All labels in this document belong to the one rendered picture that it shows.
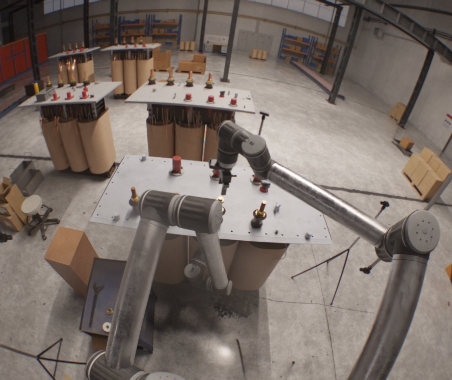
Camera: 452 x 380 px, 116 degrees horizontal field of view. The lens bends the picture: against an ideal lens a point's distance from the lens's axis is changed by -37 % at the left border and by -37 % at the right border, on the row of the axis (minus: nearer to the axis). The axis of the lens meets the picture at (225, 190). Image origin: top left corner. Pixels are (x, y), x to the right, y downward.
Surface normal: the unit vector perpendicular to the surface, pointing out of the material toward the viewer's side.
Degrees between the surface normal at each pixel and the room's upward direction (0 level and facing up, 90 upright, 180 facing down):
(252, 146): 37
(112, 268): 0
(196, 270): 13
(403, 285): 50
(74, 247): 0
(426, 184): 90
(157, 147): 90
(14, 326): 0
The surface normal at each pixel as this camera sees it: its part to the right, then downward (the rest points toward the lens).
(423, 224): -0.33, -0.36
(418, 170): -0.99, -0.07
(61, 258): 0.13, -0.72
